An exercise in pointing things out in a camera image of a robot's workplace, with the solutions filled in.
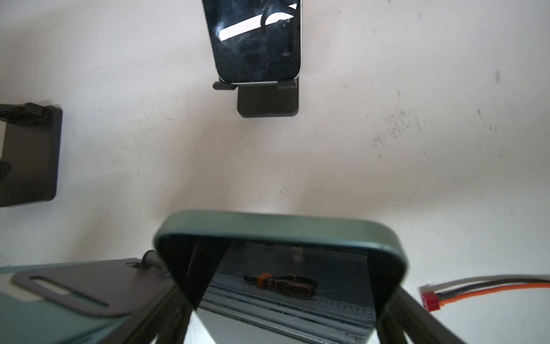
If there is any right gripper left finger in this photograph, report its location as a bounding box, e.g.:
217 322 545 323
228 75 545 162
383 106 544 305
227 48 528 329
100 282 193 343

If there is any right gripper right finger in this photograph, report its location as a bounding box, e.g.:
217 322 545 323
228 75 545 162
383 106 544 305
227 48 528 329
376 288 465 344

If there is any green phone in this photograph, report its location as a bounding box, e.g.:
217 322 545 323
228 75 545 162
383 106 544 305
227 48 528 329
153 210 408 343
1 262 133 343

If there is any silver phone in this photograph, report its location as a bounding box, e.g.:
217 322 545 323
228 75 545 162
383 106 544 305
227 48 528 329
202 0 302 84

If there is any black rectangular stand left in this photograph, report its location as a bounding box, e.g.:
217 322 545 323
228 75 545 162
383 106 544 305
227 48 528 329
1 103 63 208

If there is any black rectangular stand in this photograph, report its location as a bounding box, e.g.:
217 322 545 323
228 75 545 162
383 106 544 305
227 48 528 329
213 78 299 118
1 103 63 208

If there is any black rectangular stand back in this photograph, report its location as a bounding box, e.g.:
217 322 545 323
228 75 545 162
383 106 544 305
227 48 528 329
213 78 299 118

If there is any red black cable with plug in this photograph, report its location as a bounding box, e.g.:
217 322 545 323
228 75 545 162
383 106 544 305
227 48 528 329
420 274 550 312

